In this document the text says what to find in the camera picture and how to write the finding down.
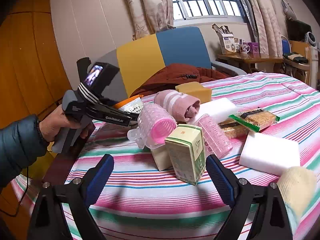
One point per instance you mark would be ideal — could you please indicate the purple box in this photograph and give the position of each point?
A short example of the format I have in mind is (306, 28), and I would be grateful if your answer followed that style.
(253, 47)

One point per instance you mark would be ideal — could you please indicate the wooden side table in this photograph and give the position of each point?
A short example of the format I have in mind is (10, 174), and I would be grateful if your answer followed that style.
(247, 61)

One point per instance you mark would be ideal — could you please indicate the person's left hand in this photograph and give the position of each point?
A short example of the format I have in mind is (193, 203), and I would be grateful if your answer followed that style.
(51, 125)

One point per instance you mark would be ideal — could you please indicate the black monitor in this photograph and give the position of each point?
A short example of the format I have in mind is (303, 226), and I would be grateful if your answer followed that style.
(297, 30)

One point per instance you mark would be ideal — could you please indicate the wooden wardrobe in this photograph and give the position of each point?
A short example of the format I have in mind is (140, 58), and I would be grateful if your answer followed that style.
(33, 79)

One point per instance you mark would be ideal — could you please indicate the right floral curtain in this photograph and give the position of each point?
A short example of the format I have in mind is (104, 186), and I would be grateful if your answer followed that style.
(268, 28)

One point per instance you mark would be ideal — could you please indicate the orange rimmed basket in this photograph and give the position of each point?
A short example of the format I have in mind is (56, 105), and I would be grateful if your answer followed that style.
(133, 104)

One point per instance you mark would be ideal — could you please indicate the green striped small carton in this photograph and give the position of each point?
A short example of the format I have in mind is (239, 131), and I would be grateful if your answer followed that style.
(185, 146)

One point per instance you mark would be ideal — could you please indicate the barred window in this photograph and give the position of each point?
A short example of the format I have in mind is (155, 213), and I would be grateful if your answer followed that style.
(196, 9)

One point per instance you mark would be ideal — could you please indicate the white foam block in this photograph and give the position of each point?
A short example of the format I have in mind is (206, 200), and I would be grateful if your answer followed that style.
(269, 154)
(219, 110)

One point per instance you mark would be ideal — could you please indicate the striped pink green tablecloth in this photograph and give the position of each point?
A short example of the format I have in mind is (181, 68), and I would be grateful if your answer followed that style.
(246, 169)

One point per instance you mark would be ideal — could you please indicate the wooden chair with clothes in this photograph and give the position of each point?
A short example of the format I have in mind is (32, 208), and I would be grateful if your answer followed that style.
(297, 55)

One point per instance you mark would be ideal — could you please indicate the white box with papers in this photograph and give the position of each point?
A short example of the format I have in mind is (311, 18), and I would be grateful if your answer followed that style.
(226, 39)

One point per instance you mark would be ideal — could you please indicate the pink hair roller with clip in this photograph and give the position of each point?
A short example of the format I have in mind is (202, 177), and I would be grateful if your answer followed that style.
(154, 125)

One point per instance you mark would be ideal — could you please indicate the floral curtain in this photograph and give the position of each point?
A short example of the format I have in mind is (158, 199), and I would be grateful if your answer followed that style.
(268, 28)
(151, 16)

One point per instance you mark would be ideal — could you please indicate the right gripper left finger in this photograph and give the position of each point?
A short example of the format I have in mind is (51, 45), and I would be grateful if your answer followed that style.
(48, 220)

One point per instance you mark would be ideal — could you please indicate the left floral curtain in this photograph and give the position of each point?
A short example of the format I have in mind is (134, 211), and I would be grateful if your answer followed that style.
(151, 16)

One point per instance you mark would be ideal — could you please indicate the small white fan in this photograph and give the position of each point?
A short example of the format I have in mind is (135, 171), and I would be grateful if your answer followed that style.
(310, 39)

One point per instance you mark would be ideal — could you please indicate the beige carton box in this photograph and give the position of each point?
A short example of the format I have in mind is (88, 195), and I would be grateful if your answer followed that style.
(161, 158)

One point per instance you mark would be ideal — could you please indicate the white foam block near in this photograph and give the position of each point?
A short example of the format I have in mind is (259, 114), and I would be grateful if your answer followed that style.
(269, 154)

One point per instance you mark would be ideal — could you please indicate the pink striped towel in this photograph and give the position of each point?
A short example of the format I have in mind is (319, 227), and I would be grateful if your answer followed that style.
(182, 107)

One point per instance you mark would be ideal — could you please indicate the yellow sponge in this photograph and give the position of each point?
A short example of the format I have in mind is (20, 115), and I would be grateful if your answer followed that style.
(196, 90)

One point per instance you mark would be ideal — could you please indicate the white foam block far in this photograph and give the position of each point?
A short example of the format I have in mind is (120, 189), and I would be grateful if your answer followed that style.
(219, 110)

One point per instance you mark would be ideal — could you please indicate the dark blue jacket sleeve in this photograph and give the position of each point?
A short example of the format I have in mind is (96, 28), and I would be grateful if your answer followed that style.
(21, 144)

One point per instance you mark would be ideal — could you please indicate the snack bar green wrapper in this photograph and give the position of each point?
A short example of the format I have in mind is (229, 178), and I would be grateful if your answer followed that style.
(255, 119)

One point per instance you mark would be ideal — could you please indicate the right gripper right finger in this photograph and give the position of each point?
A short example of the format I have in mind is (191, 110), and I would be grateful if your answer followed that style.
(271, 220)

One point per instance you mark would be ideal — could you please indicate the white patterned mug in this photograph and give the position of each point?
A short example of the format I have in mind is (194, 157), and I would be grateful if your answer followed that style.
(244, 48)

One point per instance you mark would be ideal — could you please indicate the rust red jacket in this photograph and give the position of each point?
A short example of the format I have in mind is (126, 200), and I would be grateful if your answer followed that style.
(176, 74)

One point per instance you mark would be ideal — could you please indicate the grey yellow blue chair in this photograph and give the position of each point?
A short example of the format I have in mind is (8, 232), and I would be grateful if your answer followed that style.
(138, 60)

